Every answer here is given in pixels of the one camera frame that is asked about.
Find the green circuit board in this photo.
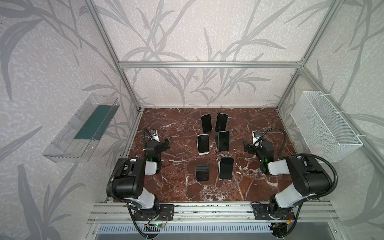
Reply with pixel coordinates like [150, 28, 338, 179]
[146, 222, 167, 231]

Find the clear plastic wall bin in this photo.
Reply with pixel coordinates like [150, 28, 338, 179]
[43, 94, 120, 163]

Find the white framed phone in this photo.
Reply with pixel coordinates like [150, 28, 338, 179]
[197, 134, 210, 155]

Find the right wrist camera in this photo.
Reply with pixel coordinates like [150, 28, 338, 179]
[252, 131, 261, 146]

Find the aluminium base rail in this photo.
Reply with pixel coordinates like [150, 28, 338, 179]
[87, 201, 340, 224]

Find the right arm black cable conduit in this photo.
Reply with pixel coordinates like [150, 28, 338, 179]
[257, 127, 339, 200]

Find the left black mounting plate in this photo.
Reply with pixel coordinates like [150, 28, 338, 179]
[134, 204, 175, 221]

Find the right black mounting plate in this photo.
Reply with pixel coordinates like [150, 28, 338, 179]
[251, 202, 296, 222]

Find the black phone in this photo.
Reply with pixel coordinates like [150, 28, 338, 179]
[215, 113, 229, 132]
[219, 158, 234, 180]
[201, 114, 212, 133]
[217, 131, 230, 152]
[196, 164, 210, 182]

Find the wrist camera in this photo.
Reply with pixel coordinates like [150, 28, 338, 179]
[150, 130, 160, 142]
[252, 131, 261, 146]

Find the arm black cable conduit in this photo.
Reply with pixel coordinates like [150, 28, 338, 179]
[106, 127, 152, 240]
[257, 127, 339, 200]

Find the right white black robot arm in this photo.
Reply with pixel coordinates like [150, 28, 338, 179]
[244, 141, 338, 220]

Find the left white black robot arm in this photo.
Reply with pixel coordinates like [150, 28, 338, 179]
[106, 139, 170, 219]

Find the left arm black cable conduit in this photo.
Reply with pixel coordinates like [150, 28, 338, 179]
[106, 127, 152, 240]

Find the black mounting plate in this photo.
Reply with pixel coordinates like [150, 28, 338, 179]
[134, 204, 175, 221]
[251, 202, 296, 222]

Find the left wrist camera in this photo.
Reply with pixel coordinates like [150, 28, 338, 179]
[150, 130, 160, 142]

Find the white wire mesh basket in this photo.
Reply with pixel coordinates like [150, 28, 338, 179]
[291, 91, 363, 163]

